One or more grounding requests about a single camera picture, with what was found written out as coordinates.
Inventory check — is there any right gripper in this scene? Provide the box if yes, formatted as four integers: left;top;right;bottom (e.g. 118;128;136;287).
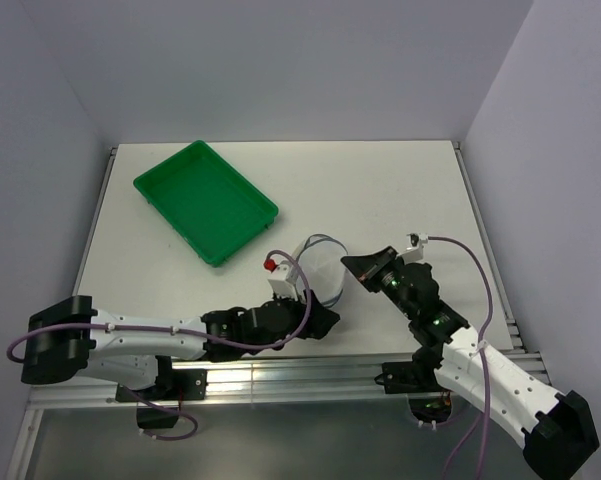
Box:
342;246;417;319

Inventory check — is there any white mesh laundry bag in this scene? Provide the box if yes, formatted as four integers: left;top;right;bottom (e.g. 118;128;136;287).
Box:
292;233;348;308

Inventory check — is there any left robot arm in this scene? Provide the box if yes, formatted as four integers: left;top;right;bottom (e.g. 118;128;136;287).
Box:
7;295;340;399

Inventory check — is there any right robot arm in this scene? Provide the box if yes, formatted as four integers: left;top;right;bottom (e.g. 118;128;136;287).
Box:
341;247;600;479

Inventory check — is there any green plastic tray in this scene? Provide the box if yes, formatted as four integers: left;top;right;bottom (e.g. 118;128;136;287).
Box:
133;140;279;267

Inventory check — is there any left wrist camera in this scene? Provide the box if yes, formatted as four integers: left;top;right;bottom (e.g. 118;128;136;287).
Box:
263;250;304;301

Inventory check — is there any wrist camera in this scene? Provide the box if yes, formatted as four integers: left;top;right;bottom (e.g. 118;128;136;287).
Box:
401;233;428;263
263;250;304;301

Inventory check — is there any aluminium frame rail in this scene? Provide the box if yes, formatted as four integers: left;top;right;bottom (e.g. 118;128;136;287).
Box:
27;349;551;409

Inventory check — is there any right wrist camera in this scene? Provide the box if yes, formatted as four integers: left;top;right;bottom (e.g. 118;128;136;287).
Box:
401;233;428;263

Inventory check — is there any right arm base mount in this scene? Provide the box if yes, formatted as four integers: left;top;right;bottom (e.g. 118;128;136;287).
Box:
374;359;473;394

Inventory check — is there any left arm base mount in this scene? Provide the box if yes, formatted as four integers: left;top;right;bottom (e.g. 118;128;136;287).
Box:
115;369;207;432

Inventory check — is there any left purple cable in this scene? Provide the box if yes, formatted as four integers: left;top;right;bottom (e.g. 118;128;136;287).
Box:
5;249;314;442

